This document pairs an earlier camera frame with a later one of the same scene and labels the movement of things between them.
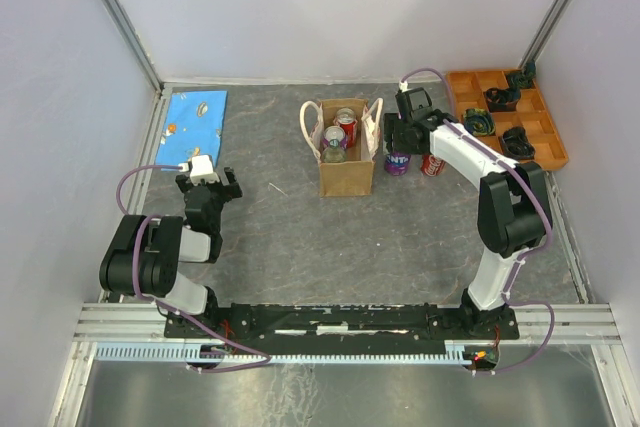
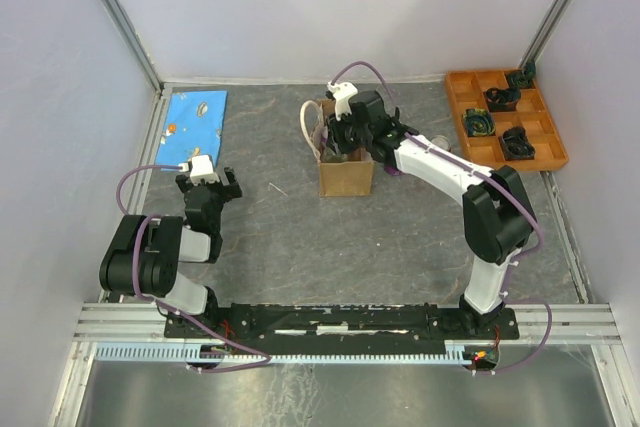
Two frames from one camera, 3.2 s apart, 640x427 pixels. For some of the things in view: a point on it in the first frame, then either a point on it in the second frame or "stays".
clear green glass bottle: [333, 154] stays
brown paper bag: [355, 176] stays
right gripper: [392, 123] → [335, 129]
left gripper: [233, 188] stays
